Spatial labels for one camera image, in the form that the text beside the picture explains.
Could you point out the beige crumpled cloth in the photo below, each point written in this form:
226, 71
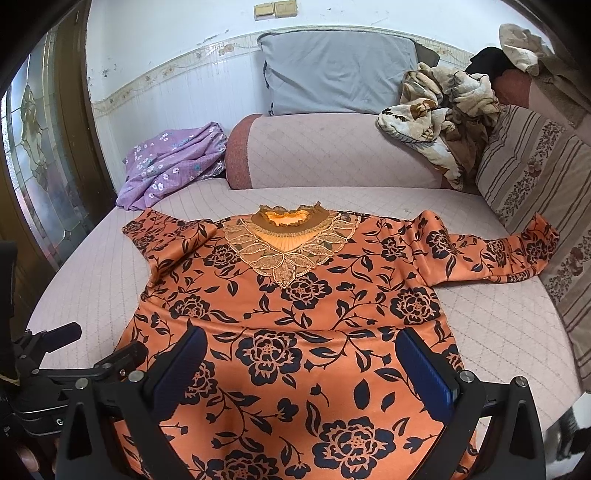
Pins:
562, 84

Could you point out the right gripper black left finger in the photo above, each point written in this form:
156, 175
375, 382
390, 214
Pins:
175, 378

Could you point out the purple floral cloth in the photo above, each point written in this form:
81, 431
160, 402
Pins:
168, 162

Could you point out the grey pillow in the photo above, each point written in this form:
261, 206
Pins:
338, 71

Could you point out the pink quilted bolster cushion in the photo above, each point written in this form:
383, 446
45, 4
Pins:
322, 150

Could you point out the orange black floral blouse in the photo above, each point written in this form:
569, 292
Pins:
301, 309

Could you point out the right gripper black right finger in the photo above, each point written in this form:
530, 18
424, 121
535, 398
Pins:
513, 444

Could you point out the striped floral side cushion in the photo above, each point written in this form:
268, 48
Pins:
535, 165

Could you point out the beige wall switch plates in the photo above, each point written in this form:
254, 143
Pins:
278, 9

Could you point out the stained glass wooden door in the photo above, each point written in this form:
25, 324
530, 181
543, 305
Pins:
54, 184

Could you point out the black garment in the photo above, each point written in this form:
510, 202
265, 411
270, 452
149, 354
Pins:
491, 61

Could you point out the cream brown floral blanket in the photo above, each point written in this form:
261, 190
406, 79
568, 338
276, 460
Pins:
446, 115

